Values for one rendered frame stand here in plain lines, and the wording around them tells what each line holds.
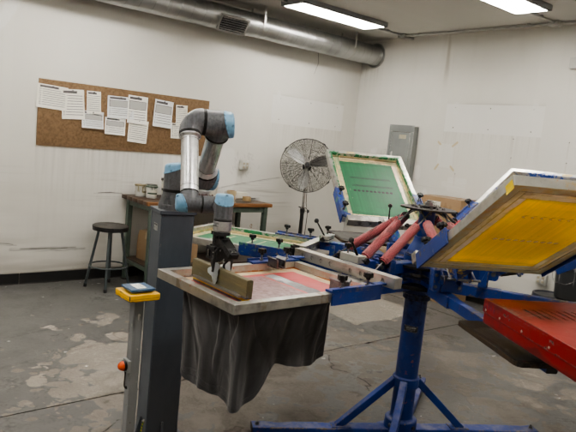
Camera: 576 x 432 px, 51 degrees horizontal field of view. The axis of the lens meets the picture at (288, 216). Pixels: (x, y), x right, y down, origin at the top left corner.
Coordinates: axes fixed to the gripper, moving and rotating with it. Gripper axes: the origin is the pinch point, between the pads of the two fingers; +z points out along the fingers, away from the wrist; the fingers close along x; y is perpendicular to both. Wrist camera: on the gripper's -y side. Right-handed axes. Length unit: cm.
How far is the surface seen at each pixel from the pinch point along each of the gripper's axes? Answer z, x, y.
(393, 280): -3, -69, -32
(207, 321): 17.6, 2.9, 3.0
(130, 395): 47, 30, 12
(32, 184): -5, -43, 381
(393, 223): -23, -112, 6
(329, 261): -4, -69, 8
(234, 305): 2.1, 12.4, -27.9
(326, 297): 2.4, -33.1, -28.1
